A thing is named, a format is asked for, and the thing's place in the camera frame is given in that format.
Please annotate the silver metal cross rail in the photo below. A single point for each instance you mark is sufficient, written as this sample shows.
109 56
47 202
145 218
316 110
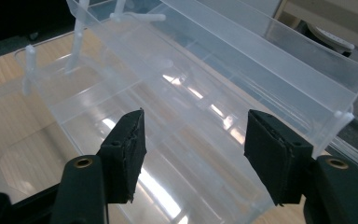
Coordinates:
357 155

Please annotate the clear plastic tiered storage box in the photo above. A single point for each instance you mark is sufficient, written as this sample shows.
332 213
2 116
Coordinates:
192 102

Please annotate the round chair base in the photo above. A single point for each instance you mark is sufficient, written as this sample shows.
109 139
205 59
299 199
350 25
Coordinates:
329 37

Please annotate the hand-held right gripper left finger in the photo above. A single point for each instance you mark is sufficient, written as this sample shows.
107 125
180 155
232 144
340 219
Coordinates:
126 155

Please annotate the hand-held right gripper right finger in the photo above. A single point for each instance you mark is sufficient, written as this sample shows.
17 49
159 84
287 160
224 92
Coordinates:
276 155

